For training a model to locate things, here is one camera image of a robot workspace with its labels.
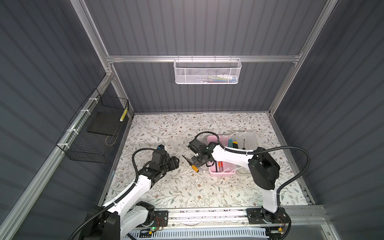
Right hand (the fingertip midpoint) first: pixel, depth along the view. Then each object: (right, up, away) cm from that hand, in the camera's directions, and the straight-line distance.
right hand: (198, 161), depth 91 cm
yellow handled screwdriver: (-3, -3, -2) cm, 5 cm away
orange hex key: (+13, -2, +1) cm, 13 cm away
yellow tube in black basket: (-41, +28, -9) cm, 51 cm away
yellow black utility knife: (+23, +11, 0) cm, 25 cm away
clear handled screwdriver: (+4, -4, -1) cm, 6 cm away
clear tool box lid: (+29, +13, +1) cm, 32 cm away
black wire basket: (-53, +17, -19) cm, 59 cm away
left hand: (-14, +2, -5) cm, 15 cm away
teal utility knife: (+21, +11, +3) cm, 24 cm away
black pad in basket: (-47, +23, -17) cm, 55 cm away
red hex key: (+15, -2, +1) cm, 15 cm away
